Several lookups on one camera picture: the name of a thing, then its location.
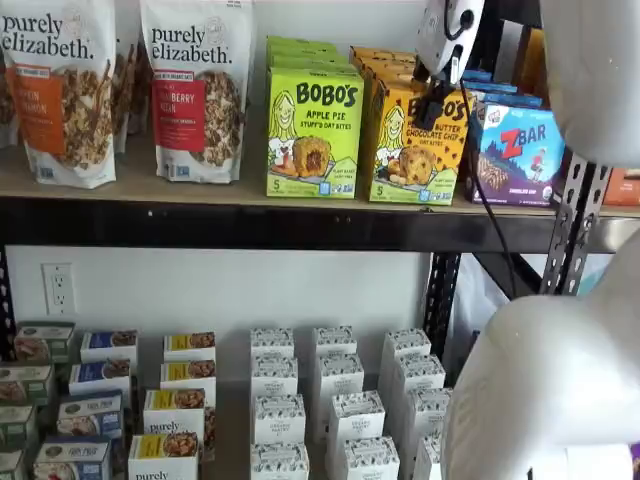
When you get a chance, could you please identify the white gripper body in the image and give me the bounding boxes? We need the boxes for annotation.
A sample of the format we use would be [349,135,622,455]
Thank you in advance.
[414,0,486,84]

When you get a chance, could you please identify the orange Bobo's peanut butter box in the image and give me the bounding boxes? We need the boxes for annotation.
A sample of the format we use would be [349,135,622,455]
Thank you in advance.
[362,67,427,90]
[368,78,472,207]
[348,45,417,65]
[356,56,419,76]

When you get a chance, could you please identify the tall orange snack box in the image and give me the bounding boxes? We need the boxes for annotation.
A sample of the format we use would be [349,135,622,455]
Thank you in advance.
[511,24,550,102]

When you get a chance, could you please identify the green Bobo's apple pie box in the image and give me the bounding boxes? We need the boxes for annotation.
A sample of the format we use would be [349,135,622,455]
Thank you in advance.
[266,35,338,53]
[267,46,347,63]
[268,56,352,74]
[264,66,366,200]

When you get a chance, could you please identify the black shelf side beam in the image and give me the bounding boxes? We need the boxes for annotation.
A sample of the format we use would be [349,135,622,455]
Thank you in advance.
[471,252,546,300]

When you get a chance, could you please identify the black perforated shelf upright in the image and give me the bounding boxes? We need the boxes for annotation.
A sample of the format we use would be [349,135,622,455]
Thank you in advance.
[426,252,462,374]
[0,246,17,362]

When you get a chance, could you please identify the brown orange snack box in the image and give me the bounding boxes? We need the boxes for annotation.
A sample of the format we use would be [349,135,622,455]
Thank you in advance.
[601,166,640,208]

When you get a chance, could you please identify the silver metal shelf beam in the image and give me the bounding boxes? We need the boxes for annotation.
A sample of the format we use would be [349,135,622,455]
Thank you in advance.
[593,217,640,254]

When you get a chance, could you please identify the wooden shelf board with Bobo's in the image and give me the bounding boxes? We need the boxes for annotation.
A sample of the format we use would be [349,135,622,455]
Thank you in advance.
[0,113,640,219]

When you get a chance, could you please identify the wooden shelf board with cartons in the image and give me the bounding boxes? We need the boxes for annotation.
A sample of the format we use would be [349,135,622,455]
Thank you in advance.
[112,344,454,480]

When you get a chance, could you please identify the granola bag red label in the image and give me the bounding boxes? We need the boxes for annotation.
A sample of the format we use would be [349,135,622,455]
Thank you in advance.
[138,0,257,186]

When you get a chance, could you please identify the white floral carton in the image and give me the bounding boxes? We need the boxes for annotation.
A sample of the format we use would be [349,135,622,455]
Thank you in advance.
[411,433,447,480]
[312,325,359,361]
[249,327,297,359]
[381,327,433,397]
[312,353,366,444]
[249,441,312,480]
[341,435,401,480]
[326,390,387,462]
[249,355,300,399]
[251,394,308,446]
[391,353,447,402]
[401,386,454,452]

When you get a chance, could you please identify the white granola bag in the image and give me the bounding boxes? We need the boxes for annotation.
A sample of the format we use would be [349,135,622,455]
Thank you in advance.
[111,38,152,154]
[0,47,22,150]

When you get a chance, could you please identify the yellow granola carton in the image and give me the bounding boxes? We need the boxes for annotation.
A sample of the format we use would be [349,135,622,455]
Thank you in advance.
[127,432,200,480]
[159,358,218,395]
[163,331,218,364]
[143,388,217,462]

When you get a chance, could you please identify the granola bag orange label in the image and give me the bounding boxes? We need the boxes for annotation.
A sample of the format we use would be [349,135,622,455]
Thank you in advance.
[0,0,119,190]

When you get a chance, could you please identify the blue oatmeal carton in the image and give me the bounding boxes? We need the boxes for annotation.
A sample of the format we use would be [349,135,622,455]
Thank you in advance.
[55,390,126,442]
[33,435,113,480]
[68,358,133,402]
[79,329,139,372]

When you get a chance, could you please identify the green oatmeal carton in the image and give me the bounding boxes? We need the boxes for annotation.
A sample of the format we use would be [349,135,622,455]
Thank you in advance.
[0,403,40,450]
[0,363,56,407]
[13,320,77,365]
[0,447,27,480]

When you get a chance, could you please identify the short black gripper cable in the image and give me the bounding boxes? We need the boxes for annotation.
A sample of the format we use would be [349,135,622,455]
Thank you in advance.
[442,8,476,44]

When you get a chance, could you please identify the long black cable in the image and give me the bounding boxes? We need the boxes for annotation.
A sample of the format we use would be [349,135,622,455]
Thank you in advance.
[457,79,524,301]

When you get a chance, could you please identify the grey perforated metal post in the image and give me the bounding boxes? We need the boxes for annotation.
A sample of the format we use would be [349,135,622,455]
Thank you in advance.
[538,151,612,297]

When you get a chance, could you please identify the white wall outlet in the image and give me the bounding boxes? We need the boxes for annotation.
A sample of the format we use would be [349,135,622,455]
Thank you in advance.
[40,262,78,316]

